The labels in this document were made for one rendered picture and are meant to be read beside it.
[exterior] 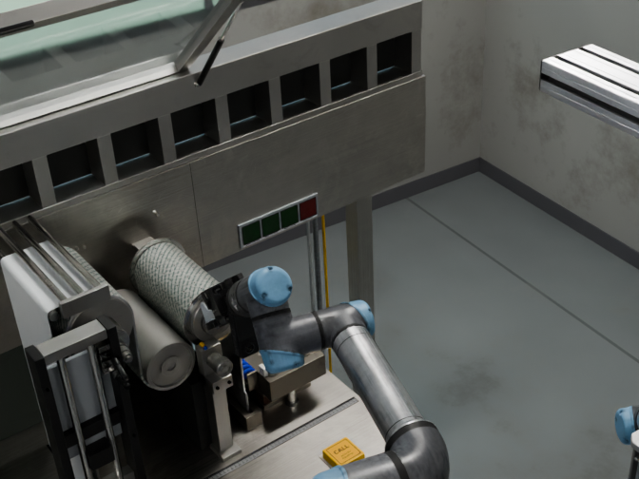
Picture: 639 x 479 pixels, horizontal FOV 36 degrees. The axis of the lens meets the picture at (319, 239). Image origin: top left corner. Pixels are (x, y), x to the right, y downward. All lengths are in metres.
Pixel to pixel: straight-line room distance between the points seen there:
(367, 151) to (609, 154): 1.96
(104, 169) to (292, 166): 0.53
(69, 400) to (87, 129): 0.62
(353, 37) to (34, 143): 0.85
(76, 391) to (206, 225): 0.69
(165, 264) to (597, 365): 2.20
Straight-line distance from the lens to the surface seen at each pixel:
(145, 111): 2.29
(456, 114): 5.00
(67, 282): 2.01
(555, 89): 1.36
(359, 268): 3.14
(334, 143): 2.63
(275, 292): 1.82
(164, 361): 2.17
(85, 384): 1.97
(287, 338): 1.83
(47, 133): 2.20
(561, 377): 3.95
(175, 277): 2.22
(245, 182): 2.50
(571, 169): 4.71
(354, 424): 2.41
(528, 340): 4.11
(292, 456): 2.34
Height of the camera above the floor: 2.56
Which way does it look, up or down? 33 degrees down
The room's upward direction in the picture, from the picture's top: 3 degrees counter-clockwise
